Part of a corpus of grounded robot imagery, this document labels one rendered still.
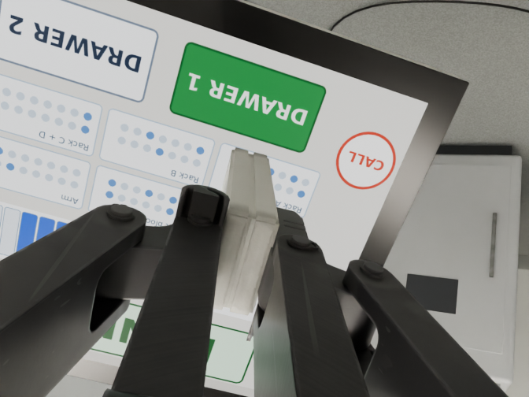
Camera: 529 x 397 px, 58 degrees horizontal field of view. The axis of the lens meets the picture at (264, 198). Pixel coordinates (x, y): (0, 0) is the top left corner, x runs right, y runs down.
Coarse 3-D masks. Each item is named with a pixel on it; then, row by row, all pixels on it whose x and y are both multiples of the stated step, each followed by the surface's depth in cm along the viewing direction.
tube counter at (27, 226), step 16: (0, 208) 33; (16, 208) 33; (0, 224) 33; (16, 224) 33; (32, 224) 33; (48, 224) 34; (64, 224) 34; (0, 240) 34; (16, 240) 34; (32, 240) 34; (0, 256) 34
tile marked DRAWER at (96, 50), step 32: (0, 0) 28; (32, 0) 28; (64, 0) 28; (0, 32) 29; (32, 32) 29; (64, 32) 29; (96, 32) 29; (128, 32) 29; (160, 32) 29; (32, 64) 30; (64, 64) 30; (96, 64) 30; (128, 64) 30; (128, 96) 30
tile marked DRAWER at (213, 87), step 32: (192, 64) 30; (224, 64) 30; (256, 64) 30; (192, 96) 31; (224, 96) 31; (256, 96) 31; (288, 96) 31; (320, 96) 31; (224, 128) 31; (256, 128) 31; (288, 128) 32
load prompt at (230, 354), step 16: (128, 320) 37; (112, 336) 37; (128, 336) 37; (224, 336) 37; (240, 336) 37; (112, 352) 38; (224, 352) 38; (240, 352) 38; (208, 368) 38; (224, 368) 39; (240, 368) 39; (240, 384) 39
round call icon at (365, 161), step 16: (352, 128) 32; (368, 128) 32; (352, 144) 32; (368, 144) 32; (384, 144) 32; (400, 144) 32; (336, 160) 32; (352, 160) 32; (368, 160) 32; (384, 160) 33; (336, 176) 33; (352, 176) 33; (368, 176) 33; (384, 176) 33; (368, 192) 33; (384, 192) 33
